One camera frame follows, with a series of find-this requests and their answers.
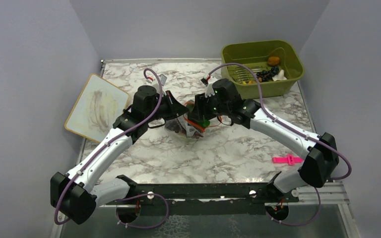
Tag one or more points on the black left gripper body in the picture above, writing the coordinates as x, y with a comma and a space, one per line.
160, 113

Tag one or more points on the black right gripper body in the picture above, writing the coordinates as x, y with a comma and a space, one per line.
212, 108

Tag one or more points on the clear zip bag orange zipper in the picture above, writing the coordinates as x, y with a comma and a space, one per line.
217, 121

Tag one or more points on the green toy avocado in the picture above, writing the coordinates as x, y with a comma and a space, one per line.
204, 123

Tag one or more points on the orange toy fruit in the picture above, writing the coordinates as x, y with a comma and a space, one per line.
273, 61

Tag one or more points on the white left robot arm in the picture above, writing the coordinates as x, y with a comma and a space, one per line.
77, 193

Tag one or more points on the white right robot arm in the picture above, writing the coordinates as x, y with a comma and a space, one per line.
318, 152

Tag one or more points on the dark blue toy grapes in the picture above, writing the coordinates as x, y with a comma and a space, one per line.
267, 75

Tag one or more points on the white toy garlic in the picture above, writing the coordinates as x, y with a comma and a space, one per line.
280, 76

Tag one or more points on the green plastic bin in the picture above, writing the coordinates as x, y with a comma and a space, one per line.
254, 56

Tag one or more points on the pink plastic clip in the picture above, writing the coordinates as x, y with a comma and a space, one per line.
289, 159

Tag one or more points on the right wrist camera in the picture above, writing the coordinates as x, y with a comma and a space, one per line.
208, 82

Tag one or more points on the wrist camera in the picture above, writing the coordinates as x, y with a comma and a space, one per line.
208, 82
157, 83

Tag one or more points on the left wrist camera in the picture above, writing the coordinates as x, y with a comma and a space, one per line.
157, 83

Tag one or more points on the small whiteboard wooden frame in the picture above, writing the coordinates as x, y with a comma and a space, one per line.
96, 108

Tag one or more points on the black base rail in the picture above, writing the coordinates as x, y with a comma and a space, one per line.
193, 199

